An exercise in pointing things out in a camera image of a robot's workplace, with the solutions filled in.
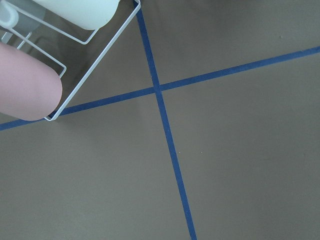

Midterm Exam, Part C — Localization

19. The mint green cup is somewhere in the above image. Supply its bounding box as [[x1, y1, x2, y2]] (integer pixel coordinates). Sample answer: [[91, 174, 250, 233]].
[[35, 0, 119, 30]]

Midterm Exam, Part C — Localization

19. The large pink cup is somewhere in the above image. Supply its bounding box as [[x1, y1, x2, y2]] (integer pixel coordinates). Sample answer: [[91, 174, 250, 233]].
[[0, 43, 63, 121]]

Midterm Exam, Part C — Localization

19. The grey blue cup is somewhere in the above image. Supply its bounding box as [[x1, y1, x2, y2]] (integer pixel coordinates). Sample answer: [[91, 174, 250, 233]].
[[0, 0, 19, 29]]

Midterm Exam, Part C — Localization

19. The wire dish rack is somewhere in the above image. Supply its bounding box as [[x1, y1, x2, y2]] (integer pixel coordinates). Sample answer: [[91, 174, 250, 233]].
[[0, 0, 141, 121]]

